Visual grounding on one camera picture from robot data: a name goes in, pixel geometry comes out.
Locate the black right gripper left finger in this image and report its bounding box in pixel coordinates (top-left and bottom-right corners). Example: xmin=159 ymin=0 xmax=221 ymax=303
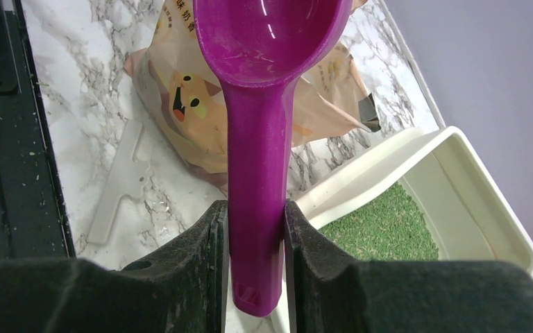
xmin=0 ymin=200 xmax=228 ymax=332

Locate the magenta plastic litter scoop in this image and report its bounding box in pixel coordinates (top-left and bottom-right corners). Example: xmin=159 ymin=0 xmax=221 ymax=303
xmin=194 ymin=1 xmax=352 ymax=317

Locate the black metal base rail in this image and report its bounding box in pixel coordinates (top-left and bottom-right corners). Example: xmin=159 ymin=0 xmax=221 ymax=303
xmin=0 ymin=1 xmax=75 ymax=259

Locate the white plastic litter box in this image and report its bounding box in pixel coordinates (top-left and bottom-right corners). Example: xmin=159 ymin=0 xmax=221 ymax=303
xmin=278 ymin=126 xmax=533 ymax=319

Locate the grey bag sealing clip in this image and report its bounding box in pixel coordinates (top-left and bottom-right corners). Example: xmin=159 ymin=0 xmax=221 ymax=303
xmin=87 ymin=119 xmax=150 ymax=245

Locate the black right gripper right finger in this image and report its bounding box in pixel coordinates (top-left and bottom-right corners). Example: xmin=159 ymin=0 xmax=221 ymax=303
xmin=285 ymin=202 xmax=533 ymax=332

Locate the green cat litter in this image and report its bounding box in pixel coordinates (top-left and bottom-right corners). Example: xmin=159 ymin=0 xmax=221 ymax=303
xmin=319 ymin=182 xmax=439 ymax=261

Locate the orange cat litter bag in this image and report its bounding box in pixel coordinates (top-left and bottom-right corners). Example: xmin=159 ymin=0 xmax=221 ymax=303
xmin=124 ymin=1 xmax=380 ymax=192

